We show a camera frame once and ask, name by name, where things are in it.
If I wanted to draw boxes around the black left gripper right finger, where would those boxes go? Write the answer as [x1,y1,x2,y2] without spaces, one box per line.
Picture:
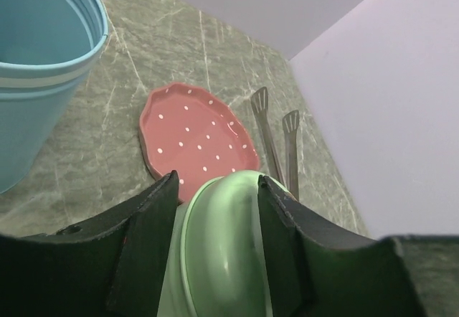
[257,176,426,316]

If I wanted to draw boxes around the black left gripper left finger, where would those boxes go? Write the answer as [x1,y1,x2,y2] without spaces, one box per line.
[1,171,179,316]

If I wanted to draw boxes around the green round lid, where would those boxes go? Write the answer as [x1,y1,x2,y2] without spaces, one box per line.
[180,170,273,316]

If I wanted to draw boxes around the metal serving tongs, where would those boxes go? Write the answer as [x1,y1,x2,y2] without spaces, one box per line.
[250,86,301,202]

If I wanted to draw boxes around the blue cylindrical container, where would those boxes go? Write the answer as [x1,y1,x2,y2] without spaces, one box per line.
[1,0,109,191]

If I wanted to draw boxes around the green cylindrical container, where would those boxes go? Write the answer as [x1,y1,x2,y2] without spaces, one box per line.
[157,204,196,317]

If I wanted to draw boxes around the pink dotted plate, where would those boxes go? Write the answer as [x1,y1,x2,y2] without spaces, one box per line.
[139,82,260,203]

